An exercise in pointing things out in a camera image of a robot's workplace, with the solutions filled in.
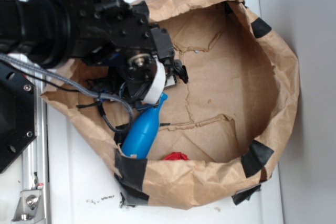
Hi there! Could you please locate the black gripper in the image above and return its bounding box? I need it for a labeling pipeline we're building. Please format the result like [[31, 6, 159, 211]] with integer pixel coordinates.
[[86, 24, 188, 110]]

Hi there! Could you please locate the brown paper bag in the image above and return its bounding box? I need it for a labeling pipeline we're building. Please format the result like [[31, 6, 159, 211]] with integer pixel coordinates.
[[42, 0, 300, 209]]

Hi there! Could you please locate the blue plastic bottle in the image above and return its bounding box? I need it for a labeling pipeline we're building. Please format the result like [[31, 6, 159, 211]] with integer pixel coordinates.
[[121, 93, 168, 159]]

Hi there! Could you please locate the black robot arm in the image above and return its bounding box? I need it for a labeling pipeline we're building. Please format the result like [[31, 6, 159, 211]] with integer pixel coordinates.
[[1, 0, 188, 107]]

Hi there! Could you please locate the red crumpled ball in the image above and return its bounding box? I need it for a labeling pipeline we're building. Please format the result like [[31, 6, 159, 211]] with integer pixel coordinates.
[[163, 152, 189, 161]]

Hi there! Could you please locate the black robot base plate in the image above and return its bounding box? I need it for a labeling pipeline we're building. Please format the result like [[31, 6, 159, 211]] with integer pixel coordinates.
[[1, 62, 36, 173]]

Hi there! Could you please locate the aluminium extrusion rail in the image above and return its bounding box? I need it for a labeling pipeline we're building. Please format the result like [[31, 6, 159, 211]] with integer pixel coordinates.
[[19, 0, 51, 224]]

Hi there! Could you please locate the metal corner bracket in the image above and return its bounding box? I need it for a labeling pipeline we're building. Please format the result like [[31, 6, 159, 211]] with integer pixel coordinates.
[[11, 189, 46, 223]]

